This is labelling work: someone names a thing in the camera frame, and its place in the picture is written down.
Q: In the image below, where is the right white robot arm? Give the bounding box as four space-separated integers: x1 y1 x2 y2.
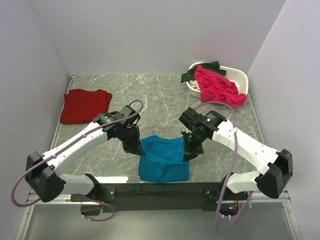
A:
179 107 293 200

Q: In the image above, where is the white perforated laundry basket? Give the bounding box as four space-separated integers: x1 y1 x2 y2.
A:
186 65 249 98

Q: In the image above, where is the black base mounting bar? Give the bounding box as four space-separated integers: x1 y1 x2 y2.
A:
70 182 243 216

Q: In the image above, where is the aluminium frame rail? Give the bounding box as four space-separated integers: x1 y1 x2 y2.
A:
26 181 291 205

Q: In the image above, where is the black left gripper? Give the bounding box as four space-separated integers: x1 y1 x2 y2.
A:
118 125 145 156

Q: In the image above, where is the dark green t shirt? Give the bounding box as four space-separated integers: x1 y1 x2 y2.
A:
180 61 227 83

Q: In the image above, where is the folded red t shirt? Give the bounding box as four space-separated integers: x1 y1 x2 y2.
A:
60 88 113 125

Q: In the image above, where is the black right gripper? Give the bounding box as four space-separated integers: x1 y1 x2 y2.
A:
181 130 207 163

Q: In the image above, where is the white garment in basket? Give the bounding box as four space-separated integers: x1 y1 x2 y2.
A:
189 80 200 91

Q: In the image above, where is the blue t shirt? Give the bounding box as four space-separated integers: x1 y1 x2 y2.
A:
138 135 189 183

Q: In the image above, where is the pink t shirt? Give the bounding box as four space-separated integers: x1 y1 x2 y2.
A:
194 65 247 108

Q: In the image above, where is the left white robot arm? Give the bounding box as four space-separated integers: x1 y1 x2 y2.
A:
25 105 144 203

